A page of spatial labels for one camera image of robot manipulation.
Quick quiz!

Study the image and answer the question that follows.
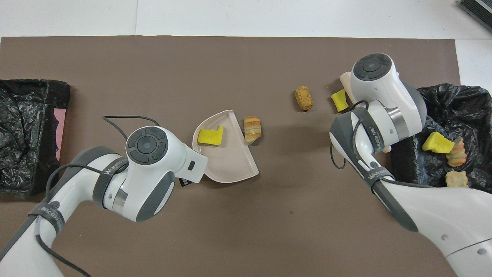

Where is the beige plastic dustpan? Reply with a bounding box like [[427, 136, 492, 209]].
[[192, 110, 260, 184]]

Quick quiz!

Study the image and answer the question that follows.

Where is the notched yellow sponge piece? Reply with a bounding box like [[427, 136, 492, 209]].
[[198, 125, 224, 146]]

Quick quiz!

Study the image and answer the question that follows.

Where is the orange striped croissant piece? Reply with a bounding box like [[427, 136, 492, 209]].
[[244, 116, 262, 145]]

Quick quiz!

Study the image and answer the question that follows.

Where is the round brown crusty bread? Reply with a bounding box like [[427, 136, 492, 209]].
[[295, 86, 314, 111]]

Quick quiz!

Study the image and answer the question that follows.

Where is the pale bread piece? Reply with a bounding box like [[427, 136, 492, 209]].
[[446, 171, 469, 188]]

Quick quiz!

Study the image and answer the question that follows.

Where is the tan ridged croissant piece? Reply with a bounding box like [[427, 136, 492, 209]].
[[447, 137, 467, 167]]

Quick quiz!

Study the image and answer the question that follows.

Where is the pink plastic bin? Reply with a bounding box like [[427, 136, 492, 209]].
[[53, 108, 67, 161]]

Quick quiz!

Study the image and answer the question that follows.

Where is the black plastic trash bag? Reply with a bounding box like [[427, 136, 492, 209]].
[[392, 83, 492, 194], [0, 79, 71, 199]]

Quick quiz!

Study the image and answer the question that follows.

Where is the brown table mat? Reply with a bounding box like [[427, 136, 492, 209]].
[[0, 36, 483, 277]]

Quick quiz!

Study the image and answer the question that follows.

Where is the dark grey ribbed panel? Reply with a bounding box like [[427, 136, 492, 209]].
[[459, 0, 492, 33]]

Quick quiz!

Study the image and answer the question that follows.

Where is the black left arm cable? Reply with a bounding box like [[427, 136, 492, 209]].
[[35, 115, 160, 277]]

